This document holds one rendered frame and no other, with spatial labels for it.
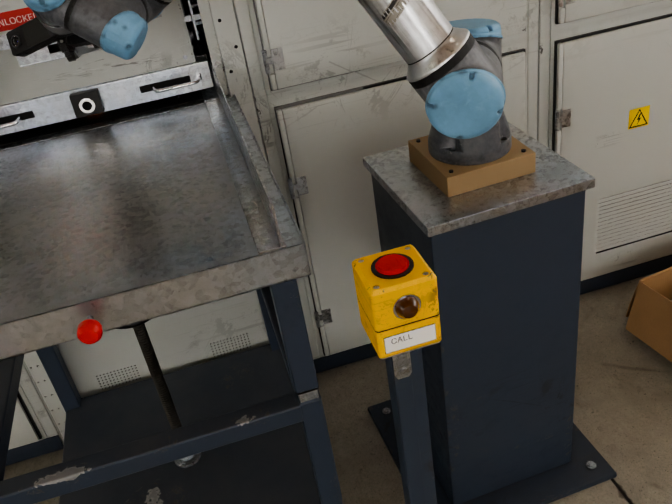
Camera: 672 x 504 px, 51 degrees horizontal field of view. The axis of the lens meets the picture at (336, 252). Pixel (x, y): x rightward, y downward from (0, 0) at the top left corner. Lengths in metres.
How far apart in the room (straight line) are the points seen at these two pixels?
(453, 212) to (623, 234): 1.07
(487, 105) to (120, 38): 0.58
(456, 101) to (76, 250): 0.61
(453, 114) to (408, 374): 0.41
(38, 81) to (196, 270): 0.77
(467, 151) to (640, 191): 0.98
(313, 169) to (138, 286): 0.79
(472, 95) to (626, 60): 0.93
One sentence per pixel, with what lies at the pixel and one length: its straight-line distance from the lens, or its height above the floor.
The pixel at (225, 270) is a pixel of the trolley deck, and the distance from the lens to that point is 1.00.
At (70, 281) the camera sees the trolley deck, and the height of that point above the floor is 0.85.
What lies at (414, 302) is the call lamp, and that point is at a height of 0.88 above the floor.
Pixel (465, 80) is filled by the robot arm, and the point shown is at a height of 1.00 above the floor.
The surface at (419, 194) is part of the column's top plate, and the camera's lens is 1.28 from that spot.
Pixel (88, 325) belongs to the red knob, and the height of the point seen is 0.83.
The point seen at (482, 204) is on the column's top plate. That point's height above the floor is 0.75.
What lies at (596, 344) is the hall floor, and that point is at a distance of 2.10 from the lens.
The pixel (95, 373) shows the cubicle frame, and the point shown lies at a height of 0.22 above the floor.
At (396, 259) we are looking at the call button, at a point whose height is 0.91.
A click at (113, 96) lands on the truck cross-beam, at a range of 1.63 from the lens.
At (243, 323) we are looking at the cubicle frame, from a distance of 1.89.
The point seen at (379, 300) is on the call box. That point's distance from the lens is 0.79.
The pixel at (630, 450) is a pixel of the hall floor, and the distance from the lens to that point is 1.84.
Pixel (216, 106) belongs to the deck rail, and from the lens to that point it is 1.56.
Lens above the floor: 1.36
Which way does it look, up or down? 32 degrees down
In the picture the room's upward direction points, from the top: 10 degrees counter-clockwise
